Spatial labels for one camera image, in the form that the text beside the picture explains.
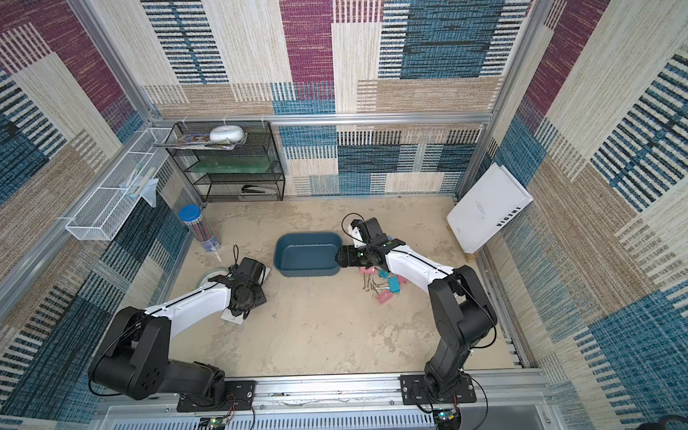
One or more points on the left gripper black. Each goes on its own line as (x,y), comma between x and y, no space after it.
(260,299)

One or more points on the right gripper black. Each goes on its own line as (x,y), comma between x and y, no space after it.
(347,255)

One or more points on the pink binder clip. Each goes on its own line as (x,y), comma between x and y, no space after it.
(382,296)

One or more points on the teal plastic storage box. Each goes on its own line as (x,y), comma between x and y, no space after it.
(307,254)

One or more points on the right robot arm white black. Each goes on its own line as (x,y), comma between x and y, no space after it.
(463,313)

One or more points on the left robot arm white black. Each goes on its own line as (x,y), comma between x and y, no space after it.
(133,357)

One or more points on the teal binder clip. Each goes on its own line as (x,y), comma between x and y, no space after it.
(394,285)

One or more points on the white binder folder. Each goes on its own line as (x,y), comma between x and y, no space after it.
(495,199)

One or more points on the white packaged item flat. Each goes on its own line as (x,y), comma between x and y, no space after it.
(245,298)

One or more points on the green round clock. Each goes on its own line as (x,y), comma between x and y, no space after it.
(207,278)

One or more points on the clear tube of coloured pencils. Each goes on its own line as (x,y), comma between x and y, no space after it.
(192,217)

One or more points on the black stapler on shelf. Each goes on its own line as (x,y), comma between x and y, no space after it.
(258,190)

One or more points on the green tray on shelf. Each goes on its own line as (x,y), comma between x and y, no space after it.
(233,165)

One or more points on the black mesh shelf rack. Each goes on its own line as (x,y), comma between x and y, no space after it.
(259,141)

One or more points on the magazine on shelf top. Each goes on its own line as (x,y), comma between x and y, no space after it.
(196,142)

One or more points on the white round device on shelf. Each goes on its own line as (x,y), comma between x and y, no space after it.
(227,134)

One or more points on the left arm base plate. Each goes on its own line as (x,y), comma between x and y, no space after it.
(236,395)

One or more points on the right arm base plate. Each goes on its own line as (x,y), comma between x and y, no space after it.
(422,389)

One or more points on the white wire wall basket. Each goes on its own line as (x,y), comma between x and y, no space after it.
(132,177)

